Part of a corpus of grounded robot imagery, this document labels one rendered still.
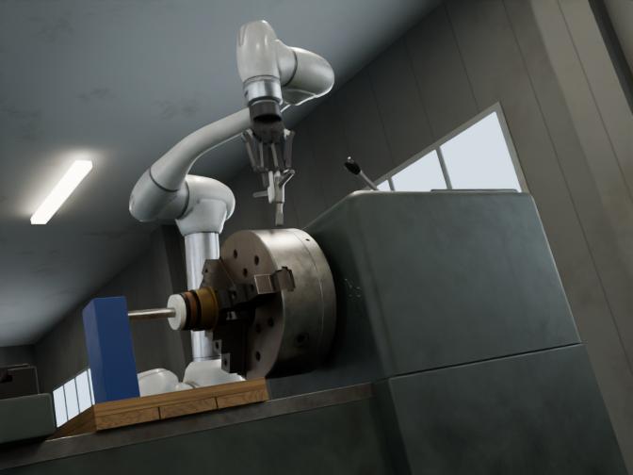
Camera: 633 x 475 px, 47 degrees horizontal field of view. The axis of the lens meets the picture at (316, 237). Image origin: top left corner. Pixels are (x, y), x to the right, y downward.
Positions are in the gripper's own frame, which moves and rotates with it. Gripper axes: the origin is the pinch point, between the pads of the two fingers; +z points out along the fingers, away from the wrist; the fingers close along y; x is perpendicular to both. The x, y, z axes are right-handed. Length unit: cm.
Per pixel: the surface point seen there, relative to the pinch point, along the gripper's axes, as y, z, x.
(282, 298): 9.3, 29.2, 25.0
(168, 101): -35, -163, -333
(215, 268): 17.4, 19.1, 5.8
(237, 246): 13.2, 15.8, 10.9
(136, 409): 39, 46, 37
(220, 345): 18.9, 35.9, 10.5
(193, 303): 24.7, 27.7, 16.8
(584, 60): -217, -98, -124
